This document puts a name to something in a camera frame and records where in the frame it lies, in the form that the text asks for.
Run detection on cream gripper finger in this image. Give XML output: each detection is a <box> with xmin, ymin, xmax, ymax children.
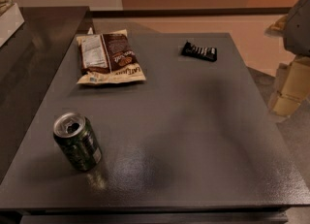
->
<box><xmin>264</xmin><ymin>15</ymin><xmax>288</xmax><ymax>37</ymax></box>
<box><xmin>268</xmin><ymin>55</ymin><xmax>310</xmax><ymax>116</ymax></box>

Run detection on black rxbar chocolate bar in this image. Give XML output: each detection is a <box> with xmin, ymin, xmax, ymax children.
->
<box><xmin>181</xmin><ymin>42</ymin><xmax>217</xmax><ymax>62</ymax></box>

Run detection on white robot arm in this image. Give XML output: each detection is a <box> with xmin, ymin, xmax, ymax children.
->
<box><xmin>267</xmin><ymin>0</ymin><xmax>310</xmax><ymax>116</ymax></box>

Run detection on brown and cream chips bag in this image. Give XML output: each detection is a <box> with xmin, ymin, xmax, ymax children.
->
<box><xmin>77</xmin><ymin>29</ymin><xmax>146</xmax><ymax>85</ymax></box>

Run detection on green soda can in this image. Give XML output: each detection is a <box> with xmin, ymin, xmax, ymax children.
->
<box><xmin>53</xmin><ymin>112</ymin><xmax>102</xmax><ymax>172</ymax></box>

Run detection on white box on counter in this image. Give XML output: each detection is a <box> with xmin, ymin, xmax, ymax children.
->
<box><xmin>0</xmin><ymin>0</ymin><xmax>24</xmax><ymax>47</ymax></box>

